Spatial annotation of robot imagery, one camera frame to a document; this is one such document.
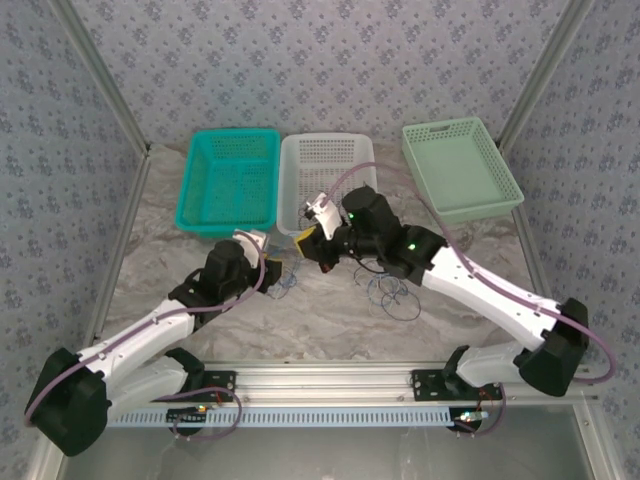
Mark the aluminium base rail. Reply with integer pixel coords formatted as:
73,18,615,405
53,360,599,407

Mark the light green plastic basket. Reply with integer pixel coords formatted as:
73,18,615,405
402,116,526,227

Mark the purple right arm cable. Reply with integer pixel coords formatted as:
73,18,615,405
319,162,617,439

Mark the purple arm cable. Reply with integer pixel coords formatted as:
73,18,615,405
319,162,617,439
23,229,243,442

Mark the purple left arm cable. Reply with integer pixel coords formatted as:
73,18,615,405
23,229,243,442

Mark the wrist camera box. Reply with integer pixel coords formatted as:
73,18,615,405
233,228,272,267
305,193,343,240

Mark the white slotted cable duct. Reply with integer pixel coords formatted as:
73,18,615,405
107,404,454,430

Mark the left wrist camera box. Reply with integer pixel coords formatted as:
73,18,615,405
233,228,272,267

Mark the aluminium frame post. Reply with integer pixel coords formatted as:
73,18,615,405
47,0,153,157
493,0,596,149

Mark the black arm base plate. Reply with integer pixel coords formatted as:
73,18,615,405
145,370,237,404
410,369,504,403

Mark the white plastic basket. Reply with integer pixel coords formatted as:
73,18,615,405
274,132,377,237

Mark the teal plastic basket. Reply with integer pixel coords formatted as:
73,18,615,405
173,128,281,240

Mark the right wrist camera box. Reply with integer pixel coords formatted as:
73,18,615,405
305,193,343,240

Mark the grey metal panel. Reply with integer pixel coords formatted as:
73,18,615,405
64,407,596,480

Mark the black controller board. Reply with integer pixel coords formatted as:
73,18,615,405
167,405,209,427
452,408,489,432

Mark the blue wire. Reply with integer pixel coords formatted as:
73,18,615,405
366,274,422,322
269,249,304,301

